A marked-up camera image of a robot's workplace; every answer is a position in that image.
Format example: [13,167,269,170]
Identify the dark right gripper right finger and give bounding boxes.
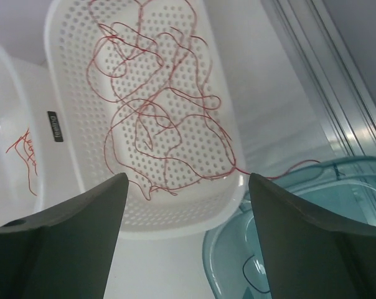
[248,173,376,298]

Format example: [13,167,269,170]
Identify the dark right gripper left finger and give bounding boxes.
[0,173,129,298]

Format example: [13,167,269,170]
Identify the red cable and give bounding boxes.
[234,159,321,181]

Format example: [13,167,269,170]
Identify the teal translucent tray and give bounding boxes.
[202,156,376,298]

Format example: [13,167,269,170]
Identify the white plastic tub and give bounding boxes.
[0,44,50,227]

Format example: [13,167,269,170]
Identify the white perforated basket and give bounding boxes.
[44,1,246,240]

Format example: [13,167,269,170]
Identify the loose orange cables in tub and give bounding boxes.
[6,127,39,196]

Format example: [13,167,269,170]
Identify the right aluminium frame post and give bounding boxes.
[267,1,376,156]

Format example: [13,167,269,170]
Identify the red cables in basket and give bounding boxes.
[87,0,237,201]

